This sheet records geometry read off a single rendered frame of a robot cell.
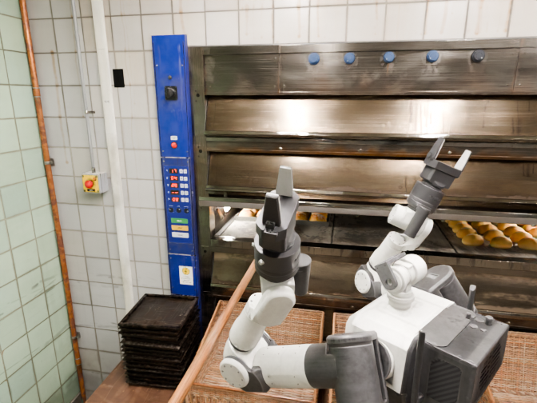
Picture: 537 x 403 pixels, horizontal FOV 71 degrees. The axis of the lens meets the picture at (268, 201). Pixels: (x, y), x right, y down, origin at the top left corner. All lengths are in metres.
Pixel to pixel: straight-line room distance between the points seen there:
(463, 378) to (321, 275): 1.15
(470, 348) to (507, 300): 1.18
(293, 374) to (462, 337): 0.36
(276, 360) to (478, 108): 1.33
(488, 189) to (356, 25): 0.88
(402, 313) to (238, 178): 1.10
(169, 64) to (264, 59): 0.43
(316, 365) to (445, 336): 0.28
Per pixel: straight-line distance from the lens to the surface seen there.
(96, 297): 2.46
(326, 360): 0.83
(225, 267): 2.02
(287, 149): 1.77
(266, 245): 0.67
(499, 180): 1.88
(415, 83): 1.77
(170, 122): 1.89
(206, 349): 1.15
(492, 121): 1.83
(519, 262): 2.02
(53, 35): 2.24
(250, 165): 1.82
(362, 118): 1.73
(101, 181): 2.10
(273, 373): 0.92
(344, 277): 1.93
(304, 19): 1.77
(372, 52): 1.76
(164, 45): 1.90
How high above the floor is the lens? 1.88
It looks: 15 degrees down
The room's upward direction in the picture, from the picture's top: straight up
